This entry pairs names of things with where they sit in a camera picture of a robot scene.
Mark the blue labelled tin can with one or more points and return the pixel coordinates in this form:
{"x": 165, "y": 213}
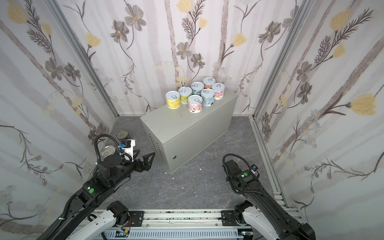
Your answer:
{"x": 108, "y": 151}

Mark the orange labelled can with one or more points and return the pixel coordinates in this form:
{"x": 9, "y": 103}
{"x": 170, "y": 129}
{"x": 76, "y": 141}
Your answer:
{"x": 208, "y": 82}

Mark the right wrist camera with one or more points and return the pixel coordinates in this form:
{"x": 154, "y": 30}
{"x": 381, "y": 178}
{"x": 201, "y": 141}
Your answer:
{"x": 255, "y": 171}

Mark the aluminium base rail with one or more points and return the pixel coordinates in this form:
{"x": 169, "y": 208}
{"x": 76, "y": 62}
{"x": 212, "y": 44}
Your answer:
{"x": 182, "y": 219}

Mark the light blue can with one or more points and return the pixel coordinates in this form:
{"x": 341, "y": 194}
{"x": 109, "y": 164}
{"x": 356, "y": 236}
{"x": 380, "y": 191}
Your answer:
{"x": 208, "y": 96}

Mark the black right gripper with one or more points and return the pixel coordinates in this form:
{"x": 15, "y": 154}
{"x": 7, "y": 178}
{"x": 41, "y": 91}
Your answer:
{"x": 229, "y": 166}

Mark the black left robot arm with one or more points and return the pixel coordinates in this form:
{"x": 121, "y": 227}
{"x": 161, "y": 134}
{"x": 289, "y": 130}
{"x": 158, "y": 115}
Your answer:
{"x": 82, "y": 203}

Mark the white slotted cable duct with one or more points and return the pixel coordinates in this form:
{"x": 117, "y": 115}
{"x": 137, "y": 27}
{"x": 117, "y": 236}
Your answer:
{"x": 178, "y": 234}

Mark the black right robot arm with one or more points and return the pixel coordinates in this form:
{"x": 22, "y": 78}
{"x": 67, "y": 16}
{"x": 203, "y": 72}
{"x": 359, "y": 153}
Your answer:
{"x": 265, "y": 214}

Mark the pink labelled white-lid can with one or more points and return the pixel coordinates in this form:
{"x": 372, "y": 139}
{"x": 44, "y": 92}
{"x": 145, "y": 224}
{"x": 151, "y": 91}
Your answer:
{"x": 195, "y": 104}

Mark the grey metal cabinet box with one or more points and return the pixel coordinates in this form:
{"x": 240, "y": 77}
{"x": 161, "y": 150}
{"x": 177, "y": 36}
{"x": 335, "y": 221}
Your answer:
{"x": 178, "y": 136}

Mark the yellow labelled can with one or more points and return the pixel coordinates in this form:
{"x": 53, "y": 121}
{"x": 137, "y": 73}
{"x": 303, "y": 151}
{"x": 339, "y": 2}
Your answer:
{"x": 173, "y": 100}

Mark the dark blue tomato can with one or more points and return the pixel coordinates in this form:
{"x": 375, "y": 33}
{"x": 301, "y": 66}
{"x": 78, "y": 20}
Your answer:
{"x": 123, "y": 135}

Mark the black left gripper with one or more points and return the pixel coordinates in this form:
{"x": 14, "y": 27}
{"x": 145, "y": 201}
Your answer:
{"x": 139, "y": 163}

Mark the green labelled can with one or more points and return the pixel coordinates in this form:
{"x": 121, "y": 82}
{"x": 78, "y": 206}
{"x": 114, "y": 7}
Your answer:
{"x": 185, "y": 92}

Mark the teal labelled white-lid can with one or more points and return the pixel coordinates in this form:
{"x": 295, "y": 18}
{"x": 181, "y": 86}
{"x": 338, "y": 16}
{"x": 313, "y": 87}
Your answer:
{"x": 197, "y": 88}

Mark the pink fruit labelled can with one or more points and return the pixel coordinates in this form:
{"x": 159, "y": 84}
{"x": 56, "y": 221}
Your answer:
{"x": 219, "y": 90}

